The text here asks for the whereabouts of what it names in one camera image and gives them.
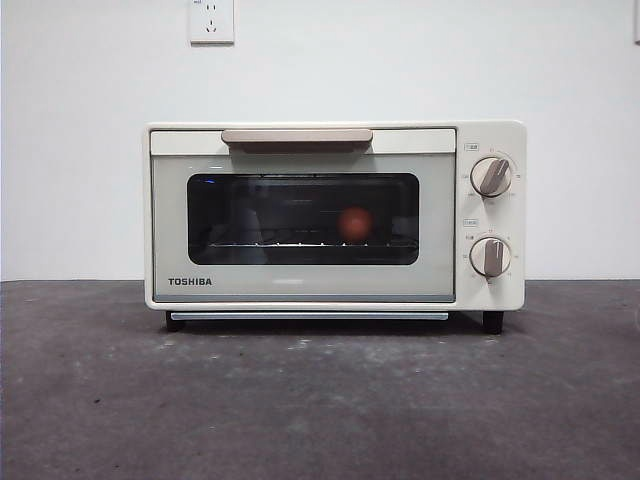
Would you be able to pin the large cream temperature knob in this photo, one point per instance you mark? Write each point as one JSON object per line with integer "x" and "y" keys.
{"x": 492, "y": 176}

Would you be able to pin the small cream timer knob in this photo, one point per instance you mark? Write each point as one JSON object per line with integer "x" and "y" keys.
{"x": 491, "y": 256}

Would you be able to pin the silver crumb tray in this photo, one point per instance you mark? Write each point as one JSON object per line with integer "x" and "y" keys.
{"x": 300, "y": 316}

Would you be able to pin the cream Toshiba toaster oven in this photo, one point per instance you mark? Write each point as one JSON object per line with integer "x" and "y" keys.
{"x": 500, "y": 135}

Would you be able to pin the white wall socket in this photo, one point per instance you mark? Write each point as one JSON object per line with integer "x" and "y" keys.
{"x": 212, "y": 22}

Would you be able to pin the brown egg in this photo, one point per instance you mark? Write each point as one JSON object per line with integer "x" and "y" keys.
{"x": 355, "y": 223}

